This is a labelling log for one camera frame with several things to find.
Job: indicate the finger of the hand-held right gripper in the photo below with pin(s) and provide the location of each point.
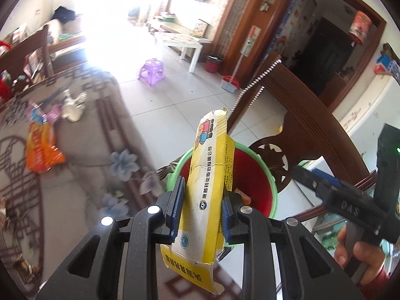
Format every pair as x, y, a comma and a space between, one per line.
307, 179
325, 176

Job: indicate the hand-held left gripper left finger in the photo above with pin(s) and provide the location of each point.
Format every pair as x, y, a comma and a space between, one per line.
176, 209

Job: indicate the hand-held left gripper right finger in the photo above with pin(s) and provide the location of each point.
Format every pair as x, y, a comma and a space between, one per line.
225, 222

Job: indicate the yellow cardboard box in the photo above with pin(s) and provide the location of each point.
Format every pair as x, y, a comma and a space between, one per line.
206, 193

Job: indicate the red bucket with green rim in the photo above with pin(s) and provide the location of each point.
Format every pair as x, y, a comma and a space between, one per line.
253, 172

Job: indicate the person's right forearm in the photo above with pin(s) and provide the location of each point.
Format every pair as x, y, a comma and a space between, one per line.
379, 282

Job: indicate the person's right hand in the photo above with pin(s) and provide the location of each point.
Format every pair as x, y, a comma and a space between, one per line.
368, 256

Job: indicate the wooden chair with beaded edge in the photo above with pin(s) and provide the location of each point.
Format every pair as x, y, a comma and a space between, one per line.
312, 115

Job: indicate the blue red dustpan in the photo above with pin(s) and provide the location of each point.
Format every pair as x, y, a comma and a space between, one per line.
230, 84

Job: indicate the purple plastic stool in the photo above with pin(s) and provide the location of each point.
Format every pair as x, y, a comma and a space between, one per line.
151, 70

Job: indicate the small red waste bin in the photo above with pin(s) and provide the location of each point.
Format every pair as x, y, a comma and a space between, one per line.
213, 64

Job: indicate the orange snack bag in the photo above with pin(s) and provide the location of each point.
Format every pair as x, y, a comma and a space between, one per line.
39, 143

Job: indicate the red hanging lantern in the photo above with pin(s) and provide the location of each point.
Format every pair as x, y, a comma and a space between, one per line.
361, 26

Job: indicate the pink plastic wrapper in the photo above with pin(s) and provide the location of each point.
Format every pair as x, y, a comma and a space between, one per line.
54, 114

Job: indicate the crumpled newspaper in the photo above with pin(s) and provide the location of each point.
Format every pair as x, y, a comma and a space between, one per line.
25, 267

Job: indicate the colourful cartoon door curtain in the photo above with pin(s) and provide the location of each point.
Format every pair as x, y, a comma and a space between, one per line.
293, 15

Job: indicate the white coffee table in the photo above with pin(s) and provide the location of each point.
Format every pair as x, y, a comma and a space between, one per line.
184, 40

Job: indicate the framed geometric picture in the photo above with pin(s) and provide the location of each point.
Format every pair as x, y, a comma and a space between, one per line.
200, 26

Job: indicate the low television cabinet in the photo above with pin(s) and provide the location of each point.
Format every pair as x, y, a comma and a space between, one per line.
165, 22

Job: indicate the wooden chair with carved back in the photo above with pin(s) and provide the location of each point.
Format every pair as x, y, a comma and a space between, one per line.
28, 50

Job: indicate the black bag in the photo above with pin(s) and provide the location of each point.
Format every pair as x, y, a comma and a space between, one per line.
64, 14

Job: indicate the wall shelf with toys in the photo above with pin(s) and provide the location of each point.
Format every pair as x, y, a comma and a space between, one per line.
389, 62

